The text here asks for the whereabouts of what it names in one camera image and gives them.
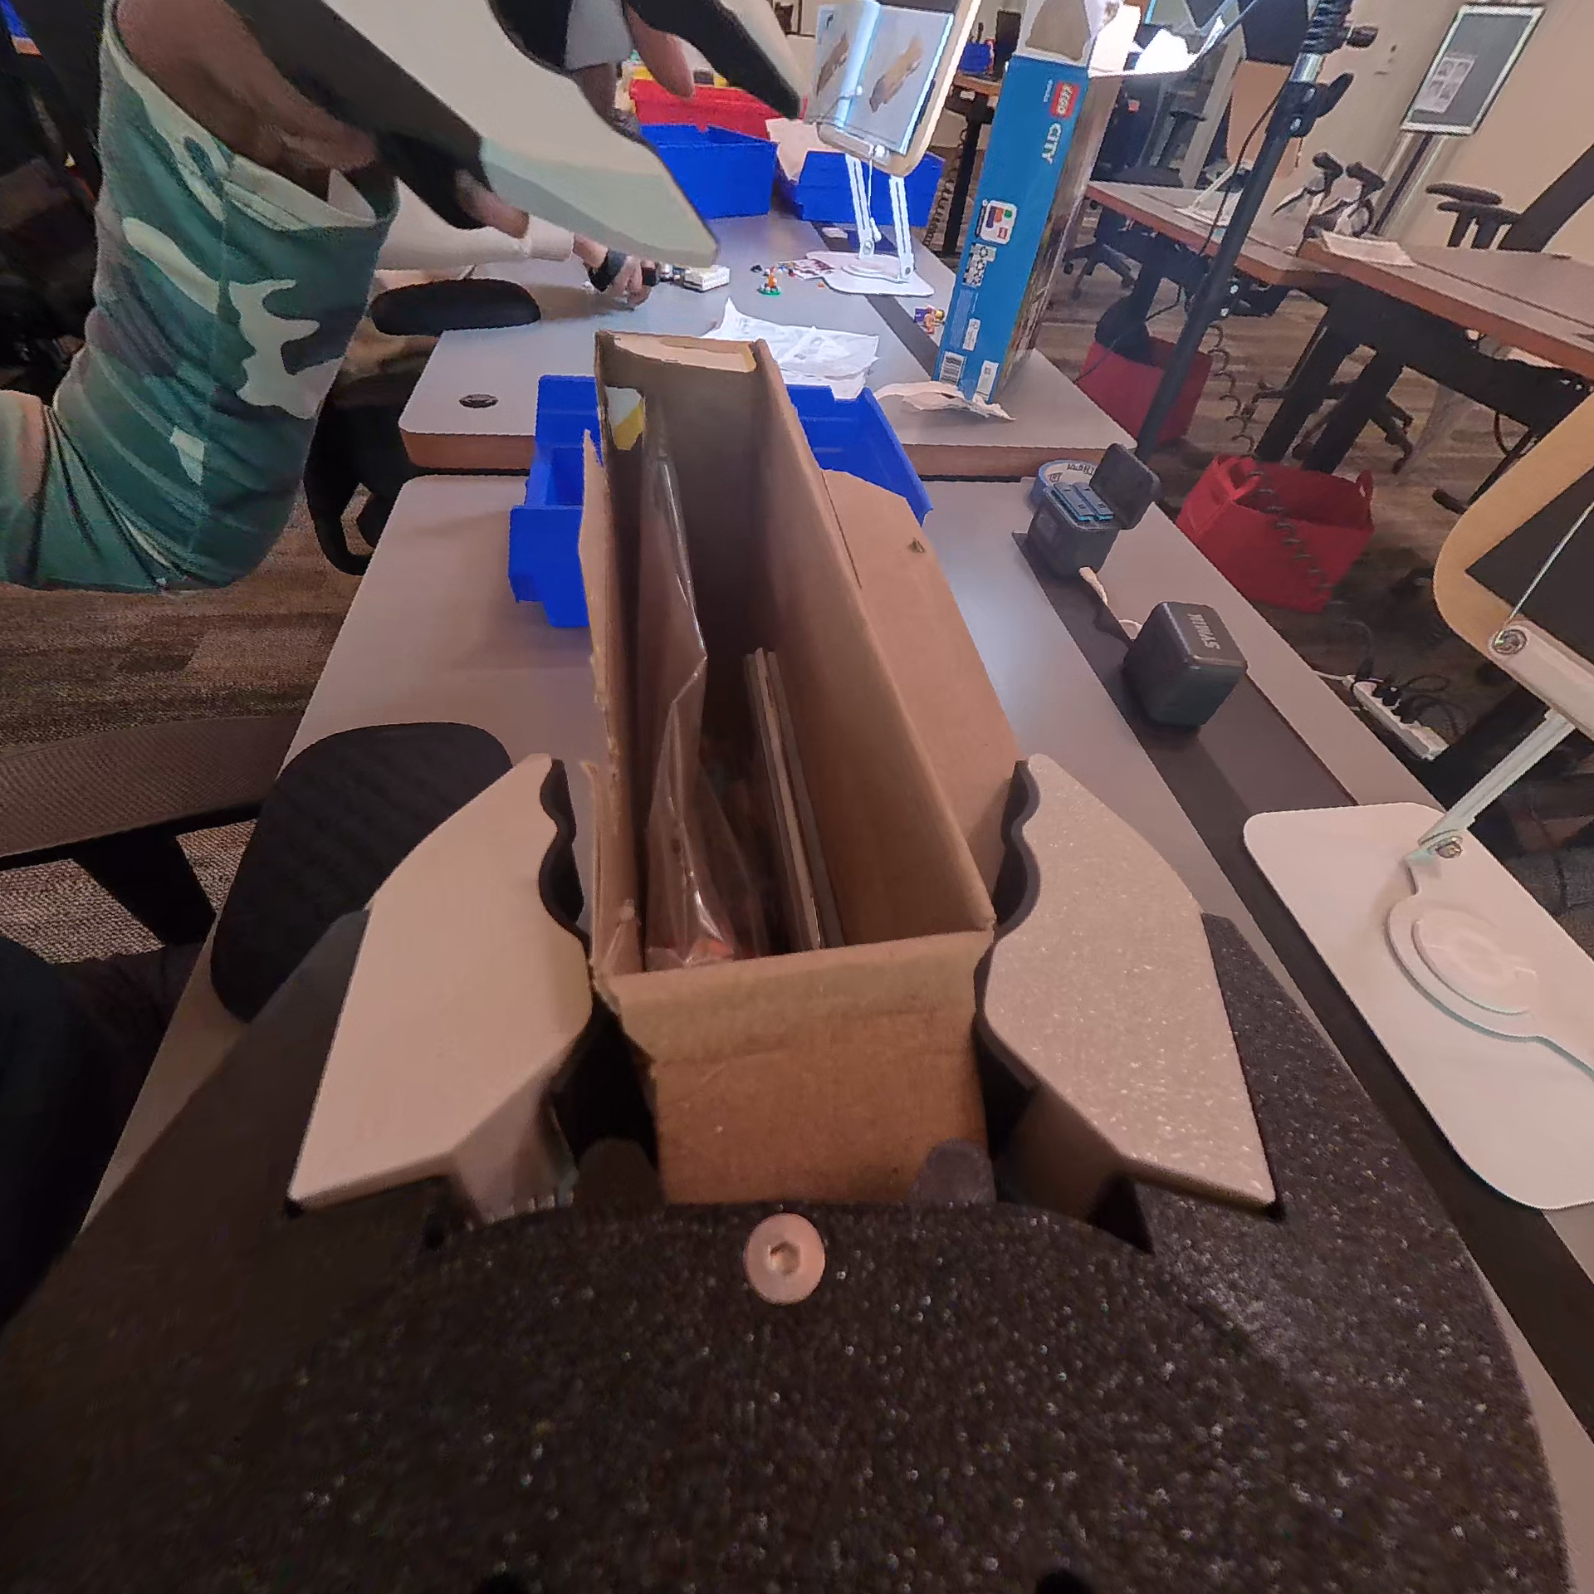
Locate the lego instruction booklet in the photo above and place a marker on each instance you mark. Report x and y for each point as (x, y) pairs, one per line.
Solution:
(798, 809)

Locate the red plastic bin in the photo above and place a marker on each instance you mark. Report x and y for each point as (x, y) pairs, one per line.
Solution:
(679, 109)

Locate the black honeycomb armrest pad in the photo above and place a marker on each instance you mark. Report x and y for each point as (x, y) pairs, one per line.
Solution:
(350, 822)

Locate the grey table with wooden edge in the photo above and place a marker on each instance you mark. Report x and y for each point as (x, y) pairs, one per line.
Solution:
(536, 363)

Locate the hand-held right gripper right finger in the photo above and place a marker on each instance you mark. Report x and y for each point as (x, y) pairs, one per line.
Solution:
(1119, 995)

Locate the red bag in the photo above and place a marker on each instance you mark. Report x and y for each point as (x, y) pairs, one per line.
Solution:
(1269, 536)

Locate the blue tape roll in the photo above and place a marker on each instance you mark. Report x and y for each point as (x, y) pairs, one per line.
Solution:
(1059, 478)

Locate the black charger case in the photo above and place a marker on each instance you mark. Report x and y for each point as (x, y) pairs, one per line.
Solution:
(1082, 536)

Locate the torn white cardboard piece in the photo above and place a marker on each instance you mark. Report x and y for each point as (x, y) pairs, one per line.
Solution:
(946, 403)

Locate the another person's forearm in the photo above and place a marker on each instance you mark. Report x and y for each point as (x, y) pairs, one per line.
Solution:
(497, 245)

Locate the white power strip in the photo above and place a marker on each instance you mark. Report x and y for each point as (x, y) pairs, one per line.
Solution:
(1388, 720)

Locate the blue lego box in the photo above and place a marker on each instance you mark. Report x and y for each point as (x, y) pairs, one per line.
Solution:
(1008, 225)

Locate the yellow lego set box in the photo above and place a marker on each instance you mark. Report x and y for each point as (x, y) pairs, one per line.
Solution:
(798, 1072)

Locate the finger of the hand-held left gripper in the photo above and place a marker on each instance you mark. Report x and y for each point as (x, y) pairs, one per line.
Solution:
(761, 43)
(497, 89)

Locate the crumpled clear plastic bags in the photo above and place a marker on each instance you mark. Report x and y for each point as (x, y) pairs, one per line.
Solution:
(798, 349)

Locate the grey power adapter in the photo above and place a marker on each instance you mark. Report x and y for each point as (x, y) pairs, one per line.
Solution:
(1184, 667)

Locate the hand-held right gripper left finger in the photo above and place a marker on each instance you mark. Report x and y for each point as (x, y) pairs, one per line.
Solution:
(422, 995)

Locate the black tripod stand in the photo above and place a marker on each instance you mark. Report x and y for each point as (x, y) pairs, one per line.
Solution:
(1238, 217)

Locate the person's left hand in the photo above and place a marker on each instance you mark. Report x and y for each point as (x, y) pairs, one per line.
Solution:
(249, 89)

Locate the tablet showing brick pictures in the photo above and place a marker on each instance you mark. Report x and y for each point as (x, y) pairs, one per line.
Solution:
(891, 62)

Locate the wooden desk with black legs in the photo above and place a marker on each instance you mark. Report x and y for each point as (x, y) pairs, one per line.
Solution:
(1495, 300)

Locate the blue plastic bin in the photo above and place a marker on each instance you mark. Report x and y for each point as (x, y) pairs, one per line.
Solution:
(559, 547)
(710, 176)
(822, 193)

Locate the clear plastic bag of bricks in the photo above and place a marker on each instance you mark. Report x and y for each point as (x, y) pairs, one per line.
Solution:
(697, 848)

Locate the framed sign on stand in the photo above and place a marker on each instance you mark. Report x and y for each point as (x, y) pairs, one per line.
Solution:
(1475, 69)

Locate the white tablet stand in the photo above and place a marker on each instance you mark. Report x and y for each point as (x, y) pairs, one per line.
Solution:
(871, 276)
(1430, 945)

